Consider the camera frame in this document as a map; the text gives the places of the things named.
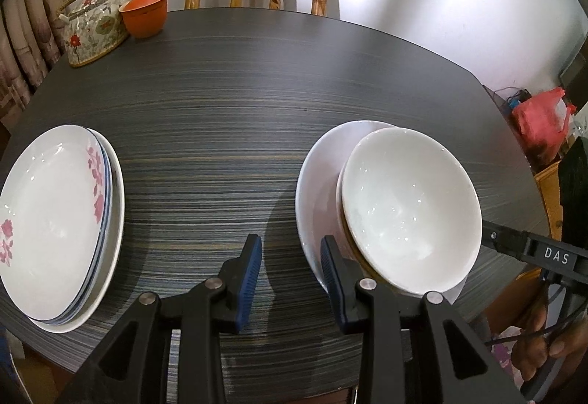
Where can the dark cloth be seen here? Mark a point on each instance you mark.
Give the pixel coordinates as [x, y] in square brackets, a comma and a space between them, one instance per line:
[574, 192]

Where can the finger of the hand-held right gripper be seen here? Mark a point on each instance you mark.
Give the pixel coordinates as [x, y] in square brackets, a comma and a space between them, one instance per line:
[503, 239]

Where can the plain white plate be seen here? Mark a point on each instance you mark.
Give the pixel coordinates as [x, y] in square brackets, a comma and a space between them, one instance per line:
[118, 211]

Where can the red plastic bag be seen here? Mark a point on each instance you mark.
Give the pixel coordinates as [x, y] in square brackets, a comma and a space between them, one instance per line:
[542, 123]

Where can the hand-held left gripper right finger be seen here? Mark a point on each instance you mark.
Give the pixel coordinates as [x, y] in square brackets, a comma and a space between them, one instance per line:
[331, 284]

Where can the orange lidded cup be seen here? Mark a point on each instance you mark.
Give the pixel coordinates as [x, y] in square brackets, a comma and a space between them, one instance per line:
[143, 15]

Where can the white plate with blue rim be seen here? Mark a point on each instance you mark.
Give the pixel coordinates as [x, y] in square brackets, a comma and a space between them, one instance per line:
[109, 188]

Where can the purple floral clothing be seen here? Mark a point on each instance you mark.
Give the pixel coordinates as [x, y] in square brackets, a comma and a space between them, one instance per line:
[503, 349]

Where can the person's right hand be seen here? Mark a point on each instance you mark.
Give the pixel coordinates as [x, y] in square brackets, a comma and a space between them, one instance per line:
[533, 349]

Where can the white plate with pink flowers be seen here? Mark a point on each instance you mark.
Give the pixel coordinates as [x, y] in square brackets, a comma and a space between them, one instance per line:
[46, 220]

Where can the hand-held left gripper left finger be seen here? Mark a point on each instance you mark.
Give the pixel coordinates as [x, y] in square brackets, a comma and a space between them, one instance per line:
[248, 284]

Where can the floral ceramic teapot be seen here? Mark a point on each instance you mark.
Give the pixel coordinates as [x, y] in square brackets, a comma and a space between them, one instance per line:
[92, 27]

